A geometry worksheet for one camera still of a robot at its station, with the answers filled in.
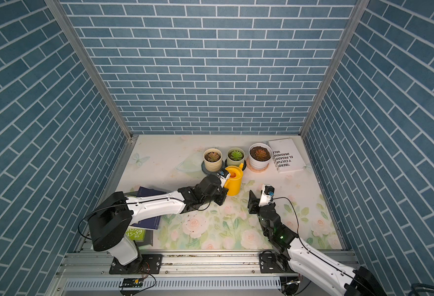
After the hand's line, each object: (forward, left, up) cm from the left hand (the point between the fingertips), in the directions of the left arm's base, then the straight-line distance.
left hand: (231, 191), depth 84 cm
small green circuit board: (-33, +40, -13) cm, 53 cm away
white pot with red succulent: (+22, -16, 0) cm, 27 cm away
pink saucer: (+18, -14, -8) cm, 24 cm away
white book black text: (+25, -33, -5) cm, 42 cm away
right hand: (-1, -11, +2) cm, 11 cm away
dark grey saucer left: (+20, +15, -8) cm, 26 cm away
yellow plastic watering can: (+3, -1, +3) cm, 5 cm away
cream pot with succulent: (+20, +10, -2) cm, 23 cm away
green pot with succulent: (+22, -3, -1) cm, 22 cm away
